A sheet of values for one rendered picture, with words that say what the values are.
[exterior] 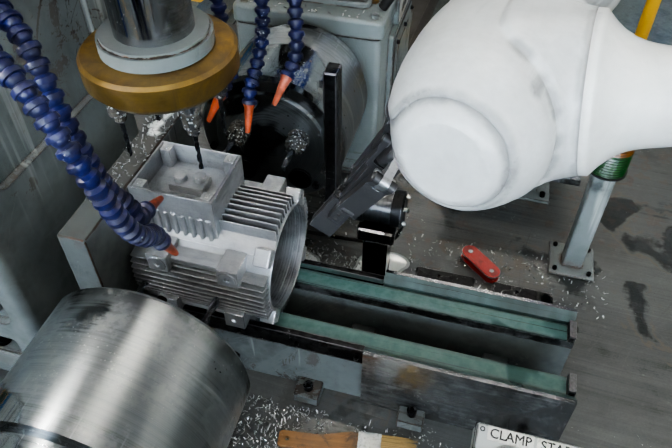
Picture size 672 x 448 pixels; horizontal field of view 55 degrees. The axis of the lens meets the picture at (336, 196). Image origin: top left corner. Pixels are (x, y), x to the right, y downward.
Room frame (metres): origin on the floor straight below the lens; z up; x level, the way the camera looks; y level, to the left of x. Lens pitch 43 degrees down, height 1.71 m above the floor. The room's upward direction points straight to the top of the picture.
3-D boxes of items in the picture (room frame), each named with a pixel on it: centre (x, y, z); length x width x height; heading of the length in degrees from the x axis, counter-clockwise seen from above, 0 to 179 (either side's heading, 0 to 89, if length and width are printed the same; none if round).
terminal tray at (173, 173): (0.65, 0.20, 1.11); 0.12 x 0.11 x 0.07; 74
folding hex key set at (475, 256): (0.77, -0.26, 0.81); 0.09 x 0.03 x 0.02; 33
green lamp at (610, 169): (0.78, -0.44, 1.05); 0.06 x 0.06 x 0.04
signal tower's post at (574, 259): (0.78, -0.44, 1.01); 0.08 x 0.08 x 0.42; 75
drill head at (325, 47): (0.96, 0.08, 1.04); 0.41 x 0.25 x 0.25; 165
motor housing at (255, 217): (0.64, 0.16, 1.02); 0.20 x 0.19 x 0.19; 74
